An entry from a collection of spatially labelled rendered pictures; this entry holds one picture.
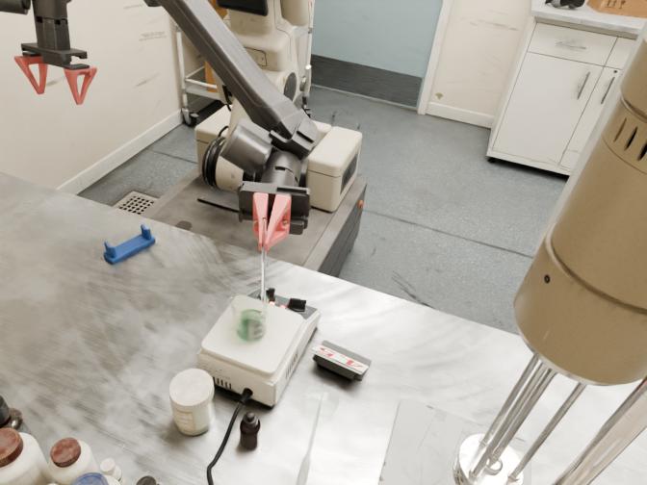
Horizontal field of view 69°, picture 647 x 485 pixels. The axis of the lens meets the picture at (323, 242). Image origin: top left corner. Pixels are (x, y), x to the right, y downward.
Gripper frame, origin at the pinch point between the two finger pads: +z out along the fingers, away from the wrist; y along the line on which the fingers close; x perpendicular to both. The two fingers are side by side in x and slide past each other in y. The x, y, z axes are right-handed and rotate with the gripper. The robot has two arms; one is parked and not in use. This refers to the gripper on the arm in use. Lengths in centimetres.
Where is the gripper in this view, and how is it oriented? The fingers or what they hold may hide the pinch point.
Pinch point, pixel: (264, 242)
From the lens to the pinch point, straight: 62.3
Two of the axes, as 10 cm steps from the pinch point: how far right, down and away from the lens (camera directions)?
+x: -0.9, 7.6, 6.4
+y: 9.9, 1.1, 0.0
